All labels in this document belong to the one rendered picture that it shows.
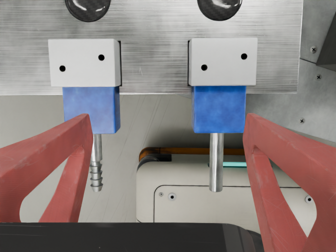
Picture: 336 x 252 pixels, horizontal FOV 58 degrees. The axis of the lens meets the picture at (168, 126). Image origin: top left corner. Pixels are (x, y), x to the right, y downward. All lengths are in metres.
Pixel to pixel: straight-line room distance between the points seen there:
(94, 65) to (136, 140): 0.92
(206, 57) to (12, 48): 0.16
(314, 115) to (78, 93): 0.24
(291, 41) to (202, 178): 0.66
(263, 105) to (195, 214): 0.64
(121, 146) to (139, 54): 0.92
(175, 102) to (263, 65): 0.86
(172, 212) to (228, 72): 0.73
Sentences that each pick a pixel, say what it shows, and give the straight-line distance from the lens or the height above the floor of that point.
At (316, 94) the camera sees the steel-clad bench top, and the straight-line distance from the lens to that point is 0.35.
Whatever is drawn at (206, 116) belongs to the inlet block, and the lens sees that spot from 0.25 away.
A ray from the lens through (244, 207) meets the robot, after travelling 0.95.
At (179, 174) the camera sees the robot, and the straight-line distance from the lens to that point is 0.89.
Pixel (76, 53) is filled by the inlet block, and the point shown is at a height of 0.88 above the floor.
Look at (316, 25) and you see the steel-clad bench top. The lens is 0.35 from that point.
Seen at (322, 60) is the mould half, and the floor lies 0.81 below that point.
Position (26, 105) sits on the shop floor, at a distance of 1.24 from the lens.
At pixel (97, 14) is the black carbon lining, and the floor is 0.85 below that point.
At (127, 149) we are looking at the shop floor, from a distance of 1.16.
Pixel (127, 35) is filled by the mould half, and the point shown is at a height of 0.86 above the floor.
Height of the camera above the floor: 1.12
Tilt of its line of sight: 80 degrees down
